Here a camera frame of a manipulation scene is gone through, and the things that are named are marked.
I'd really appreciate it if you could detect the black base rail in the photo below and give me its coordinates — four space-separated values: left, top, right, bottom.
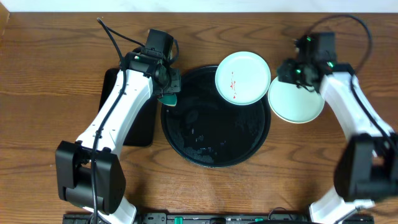
62 213 375 224

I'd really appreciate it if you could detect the black round tray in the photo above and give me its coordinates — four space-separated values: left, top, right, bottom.
160 65 271 168

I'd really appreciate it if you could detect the black rectangular tray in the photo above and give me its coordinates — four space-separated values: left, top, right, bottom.
99 68 158 147

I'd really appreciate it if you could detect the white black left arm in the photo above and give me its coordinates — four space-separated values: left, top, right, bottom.
55 52 181 223

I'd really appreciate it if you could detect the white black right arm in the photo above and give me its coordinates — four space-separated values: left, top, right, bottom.
277 58 397 223

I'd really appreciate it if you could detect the mint green rear plate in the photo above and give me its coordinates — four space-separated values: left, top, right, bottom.
215 51 271 106

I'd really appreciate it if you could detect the yellow plate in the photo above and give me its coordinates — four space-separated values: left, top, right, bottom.
271 104 324 124

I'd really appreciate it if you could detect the light green stained plate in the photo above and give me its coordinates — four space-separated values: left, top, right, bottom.
268 77 325 109

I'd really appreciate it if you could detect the green yellow sponge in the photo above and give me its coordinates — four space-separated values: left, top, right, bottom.
158 93 177 106

